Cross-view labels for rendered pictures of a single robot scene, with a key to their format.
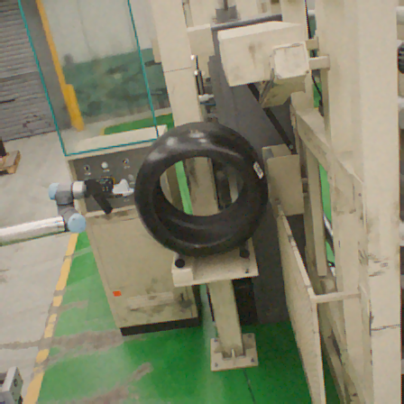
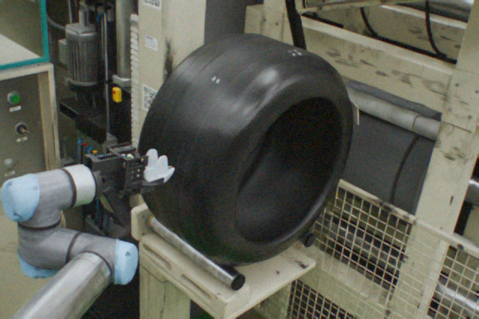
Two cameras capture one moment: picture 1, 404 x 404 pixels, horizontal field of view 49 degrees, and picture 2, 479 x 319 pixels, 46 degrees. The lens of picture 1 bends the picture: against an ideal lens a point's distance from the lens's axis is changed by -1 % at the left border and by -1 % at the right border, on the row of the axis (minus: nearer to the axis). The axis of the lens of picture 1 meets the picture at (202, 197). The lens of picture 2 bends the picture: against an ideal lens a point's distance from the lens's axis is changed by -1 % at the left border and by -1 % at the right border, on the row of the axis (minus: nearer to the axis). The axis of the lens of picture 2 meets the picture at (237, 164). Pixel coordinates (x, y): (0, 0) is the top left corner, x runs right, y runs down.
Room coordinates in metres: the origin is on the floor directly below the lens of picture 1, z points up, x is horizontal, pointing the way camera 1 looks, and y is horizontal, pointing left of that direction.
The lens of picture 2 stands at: (1.03, 1.03, 1.84)
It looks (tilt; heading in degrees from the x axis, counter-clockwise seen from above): 29 degrees down; 308
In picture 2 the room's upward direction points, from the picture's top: 5 degrees clockwise
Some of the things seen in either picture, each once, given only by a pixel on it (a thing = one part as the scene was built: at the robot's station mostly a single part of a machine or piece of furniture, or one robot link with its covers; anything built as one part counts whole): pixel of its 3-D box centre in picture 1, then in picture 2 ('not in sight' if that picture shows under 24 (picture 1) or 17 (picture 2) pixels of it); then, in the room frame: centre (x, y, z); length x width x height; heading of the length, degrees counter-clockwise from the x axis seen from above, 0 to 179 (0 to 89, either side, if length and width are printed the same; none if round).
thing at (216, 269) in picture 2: (181, 244); (193, 249); (1.85, 0.14, 0.90); 0.35 x 0.05 x 0.05; 175
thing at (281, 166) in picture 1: (282, 179); not in sight; (2.03, -0.40, 1.05); 0.20 x 0.15 x 0.30; 175
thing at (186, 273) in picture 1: (184, 255); (191, 267); (1.85, 0.13, 0.84); 0.36 x 0.09 x 0.06; 175
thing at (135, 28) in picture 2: not in sight; (142, 97); (2.18, 0.02, 1.19); 0.05 x 0.04 x 0.48; 85
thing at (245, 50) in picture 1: (254, 49); not in sight; (1.69, -0.29, 1.71); 0.61 x 0.25 x 0.15; 175
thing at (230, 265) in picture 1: (215, 258); (227, 258); (1.84, 0.00, 0.80); 0.37 x 0.36 x 0.02; 85
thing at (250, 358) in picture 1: (233, 349); not in sight; (2.10, -0.01, 0.02); 0.27 x 0.27 x 0.04; 85
